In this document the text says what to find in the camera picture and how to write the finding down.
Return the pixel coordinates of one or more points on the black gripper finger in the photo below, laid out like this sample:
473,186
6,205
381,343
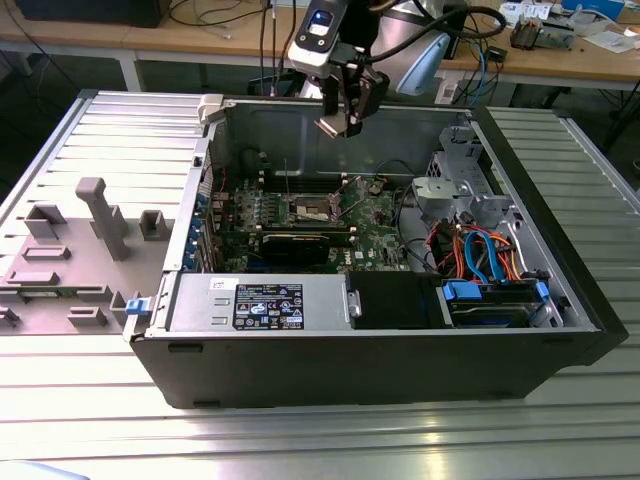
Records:
367,90
332,95

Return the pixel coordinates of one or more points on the silver CPU plate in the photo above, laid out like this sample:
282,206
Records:
330,125

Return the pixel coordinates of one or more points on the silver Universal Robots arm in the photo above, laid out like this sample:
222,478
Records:
400,30

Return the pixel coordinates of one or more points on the black RAM slot row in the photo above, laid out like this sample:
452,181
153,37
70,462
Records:
310,182
300,229

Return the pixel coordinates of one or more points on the CPU socket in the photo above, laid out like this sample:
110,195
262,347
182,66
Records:
310,205

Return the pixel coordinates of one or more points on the metal CPU cooler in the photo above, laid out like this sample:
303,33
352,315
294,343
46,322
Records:
524,35

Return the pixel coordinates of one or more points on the white power adapter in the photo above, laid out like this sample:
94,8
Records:
446,90

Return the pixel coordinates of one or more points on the black upright device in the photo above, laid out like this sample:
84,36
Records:
457,47

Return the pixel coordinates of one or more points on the silver metal drive cage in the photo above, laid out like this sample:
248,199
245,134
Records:
435,192

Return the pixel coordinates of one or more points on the beige case latch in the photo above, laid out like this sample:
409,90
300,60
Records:
210,107

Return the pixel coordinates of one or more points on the small black box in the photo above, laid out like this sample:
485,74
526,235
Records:
497,54

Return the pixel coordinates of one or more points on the wooden desk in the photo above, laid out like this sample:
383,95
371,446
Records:
200,37

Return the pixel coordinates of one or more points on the green motherboard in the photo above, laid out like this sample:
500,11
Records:
375,235

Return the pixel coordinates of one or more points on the black graphics card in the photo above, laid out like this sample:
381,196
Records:
295,250

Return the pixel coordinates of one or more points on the white paper sheet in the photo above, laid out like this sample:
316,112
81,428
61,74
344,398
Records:
520,10

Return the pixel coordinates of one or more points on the black plastic shroud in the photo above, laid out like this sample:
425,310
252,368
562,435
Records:
390,300

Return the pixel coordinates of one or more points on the hard disk in blue carrier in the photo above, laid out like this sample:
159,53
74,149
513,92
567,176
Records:
465,292

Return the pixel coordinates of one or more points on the blue cardboard box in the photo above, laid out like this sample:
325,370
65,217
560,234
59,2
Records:
600,7

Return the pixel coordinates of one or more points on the silver power supply unit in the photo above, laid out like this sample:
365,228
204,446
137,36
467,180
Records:
200,300

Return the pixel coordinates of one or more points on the clear plastic bag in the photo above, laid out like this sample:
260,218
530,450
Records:
610,41

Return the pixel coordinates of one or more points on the black open PC case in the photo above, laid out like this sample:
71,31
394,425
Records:
350,370

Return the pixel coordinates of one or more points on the blue case latch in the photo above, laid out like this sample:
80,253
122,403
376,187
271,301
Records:
137,306

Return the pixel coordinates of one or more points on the grey parts rack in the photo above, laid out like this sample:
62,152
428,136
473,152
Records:
75,270

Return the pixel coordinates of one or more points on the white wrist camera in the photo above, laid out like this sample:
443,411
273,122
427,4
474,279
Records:
310,55

